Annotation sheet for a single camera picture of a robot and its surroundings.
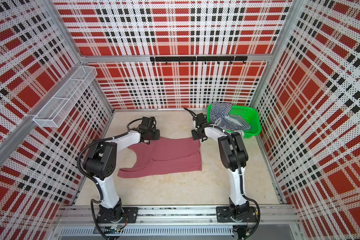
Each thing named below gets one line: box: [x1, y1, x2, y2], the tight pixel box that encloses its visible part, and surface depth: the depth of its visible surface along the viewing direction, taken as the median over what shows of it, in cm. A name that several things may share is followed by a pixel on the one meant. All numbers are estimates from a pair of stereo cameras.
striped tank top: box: [209, 102, 252, 131], surface depth 113 cm
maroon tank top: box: [117, 136, 202, 178], surface depth 94 cm
